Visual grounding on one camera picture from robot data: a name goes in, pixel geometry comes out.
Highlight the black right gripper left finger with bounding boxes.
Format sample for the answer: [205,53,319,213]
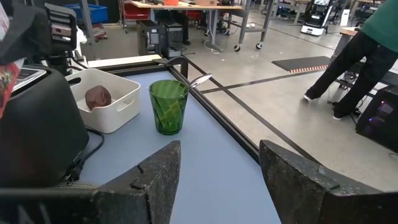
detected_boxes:
[0,140,182,224]

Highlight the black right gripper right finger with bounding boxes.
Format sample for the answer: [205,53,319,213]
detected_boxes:
[259,139,398,224]

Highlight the Life cinnamon cereal box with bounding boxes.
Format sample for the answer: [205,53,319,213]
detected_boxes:
[0,1,21,119]

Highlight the woven grey placemat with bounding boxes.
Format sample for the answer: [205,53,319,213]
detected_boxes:
[51,180,101,190]

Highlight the blue storage bin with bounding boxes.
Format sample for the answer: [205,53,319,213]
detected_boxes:
[63,3,109,26]

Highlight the white plastic bin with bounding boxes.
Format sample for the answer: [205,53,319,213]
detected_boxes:
[64,68,142,134]

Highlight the black toaster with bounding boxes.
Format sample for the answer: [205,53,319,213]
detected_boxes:
[0,63,91,189]

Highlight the black computer tower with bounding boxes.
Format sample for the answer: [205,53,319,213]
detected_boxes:
[355,84,398,154]
[136,19,185,59]

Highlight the green faceted plastic cup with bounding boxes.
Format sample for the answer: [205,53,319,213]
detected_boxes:
[148,79,190,136]

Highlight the red storage bin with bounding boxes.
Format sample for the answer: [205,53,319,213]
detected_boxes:
[123,2,152,21]

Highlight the black floor mat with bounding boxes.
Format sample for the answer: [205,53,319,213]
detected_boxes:
[271,55,331,74]

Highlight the person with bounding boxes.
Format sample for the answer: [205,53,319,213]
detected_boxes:
[303,0,398,121]

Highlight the silver metal spoon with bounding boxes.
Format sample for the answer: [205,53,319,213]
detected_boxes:
[188,73,214,89]

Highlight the wooden top workbench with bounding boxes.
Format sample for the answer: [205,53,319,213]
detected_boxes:
[129,0,275,53]

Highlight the wooden top table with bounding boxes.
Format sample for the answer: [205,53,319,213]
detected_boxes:
[328,26,363,63]

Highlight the white mobile machine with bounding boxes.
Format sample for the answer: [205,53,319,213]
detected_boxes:
[300,0,331,37]

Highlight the black toaster power cable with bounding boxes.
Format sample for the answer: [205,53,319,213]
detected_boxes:
[63,126,106,185]

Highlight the black table edge frame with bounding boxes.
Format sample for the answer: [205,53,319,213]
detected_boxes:
[88,55,261,165]

